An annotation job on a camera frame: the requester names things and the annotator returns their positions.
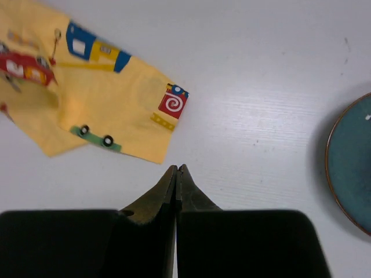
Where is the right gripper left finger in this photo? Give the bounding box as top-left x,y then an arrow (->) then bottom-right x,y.
99,166 -> 177,277

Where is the teal ceramic plate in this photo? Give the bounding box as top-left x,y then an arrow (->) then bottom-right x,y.
325,93 -> 370,235

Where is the yellow cartoon vehicle cloth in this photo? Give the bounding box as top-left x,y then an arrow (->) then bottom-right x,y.
1,1 -> 189,164

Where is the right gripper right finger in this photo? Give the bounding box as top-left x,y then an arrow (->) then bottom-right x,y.
176,165 -> 330,277

